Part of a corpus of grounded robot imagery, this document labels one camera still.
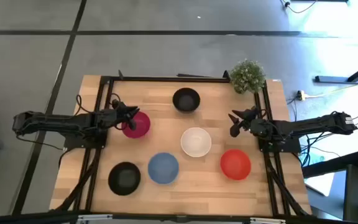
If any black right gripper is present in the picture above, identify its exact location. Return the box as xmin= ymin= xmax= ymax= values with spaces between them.
xmin=227 ymin=106 xmax=275 ymax=141

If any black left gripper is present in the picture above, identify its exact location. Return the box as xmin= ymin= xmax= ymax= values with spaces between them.
xmin=98 ymin=106 xmax=140 ymax=131

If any magenta plastic bowl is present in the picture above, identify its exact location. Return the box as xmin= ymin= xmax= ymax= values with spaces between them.
xmin=121 ymin=111 xmax=152 ymax=139

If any red plastic bowl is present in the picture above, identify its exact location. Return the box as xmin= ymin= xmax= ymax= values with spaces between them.
xmin=219 ymin=149 xmax=252 ymax=181

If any black plastic bowl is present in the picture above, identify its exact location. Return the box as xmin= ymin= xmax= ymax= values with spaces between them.
xmin=172 ymin=87 xmax=201 ymax=113
xmin=108 ymin=161 xmax=142 ymax=197

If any blue plastic bowl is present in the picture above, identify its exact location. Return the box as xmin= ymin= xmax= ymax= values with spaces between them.
xmin=147 ymin=152 xmax=180 ymax=185

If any green potted plant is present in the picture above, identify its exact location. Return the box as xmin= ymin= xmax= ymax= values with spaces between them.
xmin=229 ymin=58 xmax=267 ymax=95

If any white plastic bowl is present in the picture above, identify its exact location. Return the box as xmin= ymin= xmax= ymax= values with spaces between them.
xmin=180 ymin=127 xmax=213 ymax=158

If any black desk leg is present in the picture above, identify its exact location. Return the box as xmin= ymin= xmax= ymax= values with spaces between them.
xmin=314 ymin=57 xmax=358 ymax=85

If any black aluminium table frame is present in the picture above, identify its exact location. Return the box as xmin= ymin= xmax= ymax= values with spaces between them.
xmin=53 ymin=70 xmax=311 ymax=219

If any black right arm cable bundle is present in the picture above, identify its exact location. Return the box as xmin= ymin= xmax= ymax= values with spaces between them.
xmin=299 ymin=124 xmax=358 ymax=168

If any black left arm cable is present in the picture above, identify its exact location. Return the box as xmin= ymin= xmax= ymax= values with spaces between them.
xmin=15 ymin=134 xmax=65 ymax=152

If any yellow cable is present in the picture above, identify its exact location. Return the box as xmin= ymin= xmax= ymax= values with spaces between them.
xmin=304 ymin=75 xmax=358 ymax=98

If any black floor cable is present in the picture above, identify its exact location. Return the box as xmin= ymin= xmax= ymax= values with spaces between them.
xmin=279 ymin=0 xmax=319 ymax=14

